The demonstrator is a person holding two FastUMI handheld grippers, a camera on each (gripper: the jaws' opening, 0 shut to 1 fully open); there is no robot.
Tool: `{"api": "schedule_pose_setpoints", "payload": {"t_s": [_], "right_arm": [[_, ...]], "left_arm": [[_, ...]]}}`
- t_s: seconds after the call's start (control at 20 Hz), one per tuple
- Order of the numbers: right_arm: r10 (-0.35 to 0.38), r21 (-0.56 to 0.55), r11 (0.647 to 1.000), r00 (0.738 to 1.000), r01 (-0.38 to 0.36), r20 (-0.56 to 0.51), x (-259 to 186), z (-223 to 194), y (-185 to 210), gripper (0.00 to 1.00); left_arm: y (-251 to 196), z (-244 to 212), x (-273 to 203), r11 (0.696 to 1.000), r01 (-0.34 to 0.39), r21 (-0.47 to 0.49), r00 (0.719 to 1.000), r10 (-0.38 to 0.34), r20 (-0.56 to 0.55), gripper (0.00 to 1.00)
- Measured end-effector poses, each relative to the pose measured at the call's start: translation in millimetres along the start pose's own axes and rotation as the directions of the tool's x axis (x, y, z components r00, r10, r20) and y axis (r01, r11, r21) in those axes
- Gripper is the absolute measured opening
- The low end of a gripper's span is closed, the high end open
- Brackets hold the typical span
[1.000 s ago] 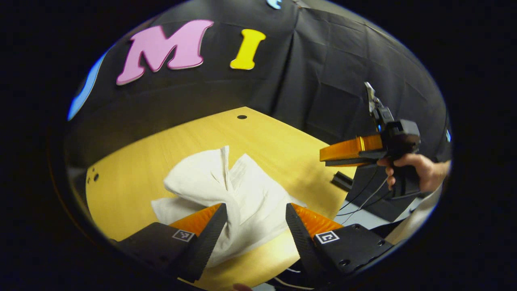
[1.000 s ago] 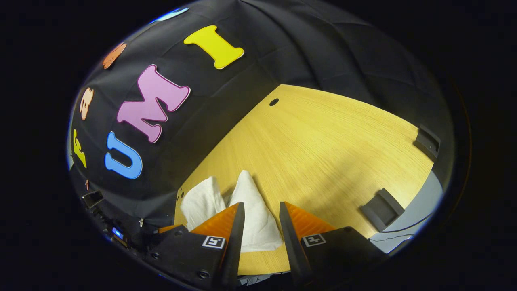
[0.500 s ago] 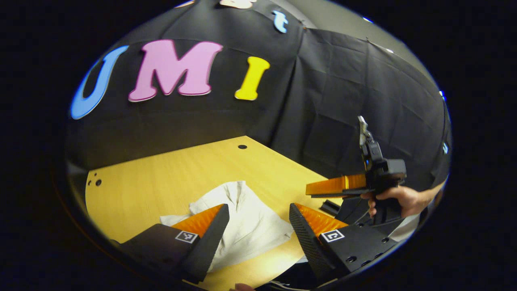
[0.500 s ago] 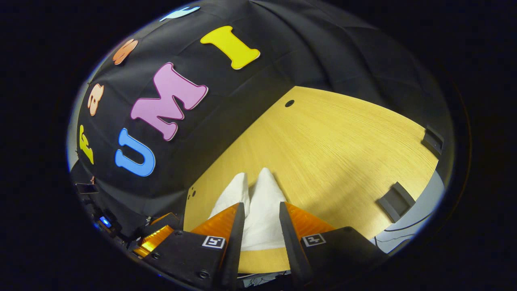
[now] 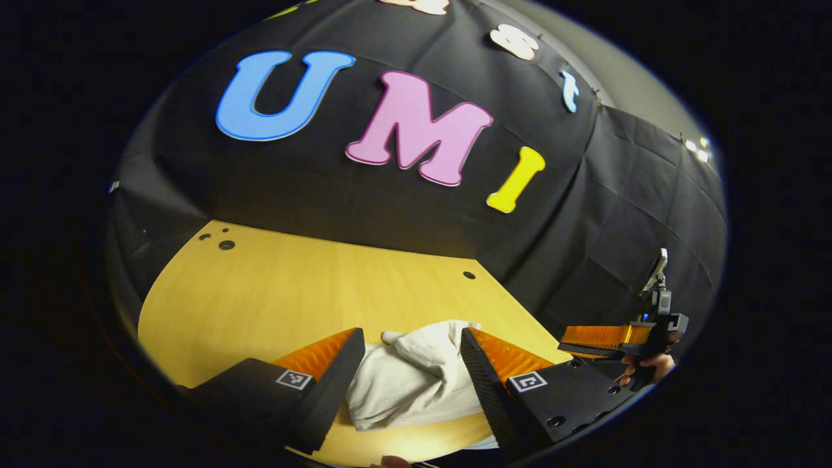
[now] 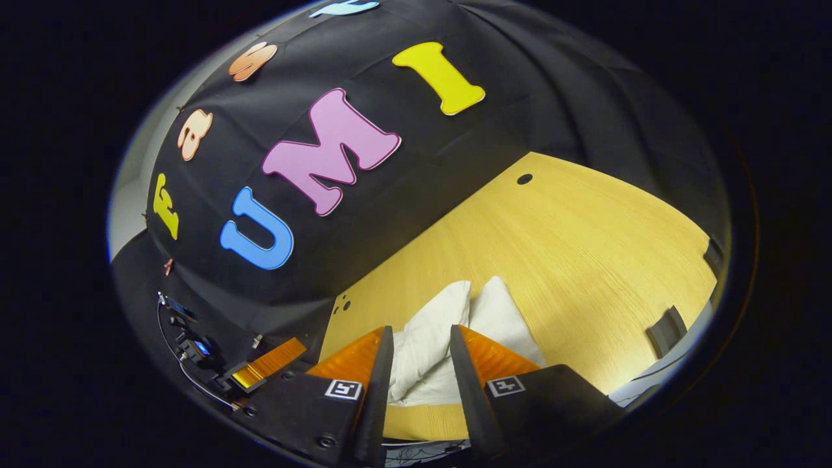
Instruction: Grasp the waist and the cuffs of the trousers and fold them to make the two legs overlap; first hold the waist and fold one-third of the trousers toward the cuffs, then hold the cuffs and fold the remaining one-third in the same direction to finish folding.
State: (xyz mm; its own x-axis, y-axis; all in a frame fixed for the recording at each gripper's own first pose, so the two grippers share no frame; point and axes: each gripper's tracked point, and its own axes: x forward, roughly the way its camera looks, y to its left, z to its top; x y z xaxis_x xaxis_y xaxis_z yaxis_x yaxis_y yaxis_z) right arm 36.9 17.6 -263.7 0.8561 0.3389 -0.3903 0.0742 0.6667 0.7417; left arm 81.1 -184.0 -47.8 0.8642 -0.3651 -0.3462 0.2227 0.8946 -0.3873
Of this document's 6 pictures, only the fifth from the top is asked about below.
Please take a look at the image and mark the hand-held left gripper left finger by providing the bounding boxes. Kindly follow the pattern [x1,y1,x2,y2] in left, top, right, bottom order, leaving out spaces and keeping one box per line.
[188,327,366,454]

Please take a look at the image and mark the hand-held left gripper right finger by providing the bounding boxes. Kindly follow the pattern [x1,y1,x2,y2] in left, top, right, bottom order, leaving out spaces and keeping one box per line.
[460,327,638,456]

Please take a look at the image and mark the white jeans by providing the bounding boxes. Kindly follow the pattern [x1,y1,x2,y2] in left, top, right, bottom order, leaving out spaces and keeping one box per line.
[346,320,485,432]

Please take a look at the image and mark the small ceiling light panel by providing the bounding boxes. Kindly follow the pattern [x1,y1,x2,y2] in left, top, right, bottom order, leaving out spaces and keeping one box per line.
[682,135,713,163]

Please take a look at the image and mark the black backdrop cloth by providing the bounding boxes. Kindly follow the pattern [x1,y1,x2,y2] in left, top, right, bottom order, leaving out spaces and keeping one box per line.
[107,0,727,342]

